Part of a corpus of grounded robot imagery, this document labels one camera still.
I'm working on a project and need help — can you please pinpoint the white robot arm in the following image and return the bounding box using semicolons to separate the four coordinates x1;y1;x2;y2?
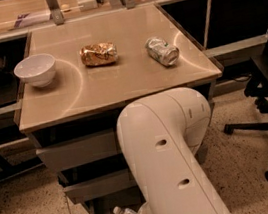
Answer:
116;87;231;214

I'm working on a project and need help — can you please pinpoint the bottom open grey drawer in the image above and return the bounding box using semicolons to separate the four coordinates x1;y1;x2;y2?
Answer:
93;165;221;214

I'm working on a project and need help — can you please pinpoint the middle grey drawer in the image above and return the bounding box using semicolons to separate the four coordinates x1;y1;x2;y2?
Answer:
61;155;201;203

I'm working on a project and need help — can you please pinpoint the top grey drawer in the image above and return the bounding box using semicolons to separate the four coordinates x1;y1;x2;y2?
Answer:
37;103;211;172

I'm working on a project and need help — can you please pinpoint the grey drawer cabinet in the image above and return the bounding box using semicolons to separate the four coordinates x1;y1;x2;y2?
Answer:
0;0;247;214

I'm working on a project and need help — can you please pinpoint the crumpled gold snack bag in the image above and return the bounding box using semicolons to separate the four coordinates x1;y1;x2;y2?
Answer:
80;42;118;67

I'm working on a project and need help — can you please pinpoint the crushed silver green can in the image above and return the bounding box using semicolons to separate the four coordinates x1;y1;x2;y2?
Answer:
144;36;180;67

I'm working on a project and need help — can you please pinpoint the white ceramic bowl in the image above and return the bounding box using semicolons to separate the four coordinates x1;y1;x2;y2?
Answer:
14;53;56;88

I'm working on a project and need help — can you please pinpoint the purple white paper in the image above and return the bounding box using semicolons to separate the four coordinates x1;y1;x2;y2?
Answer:
14;10;52;28

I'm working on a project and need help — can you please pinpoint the white pole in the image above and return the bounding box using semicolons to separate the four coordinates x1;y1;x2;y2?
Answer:
203;0;212;50

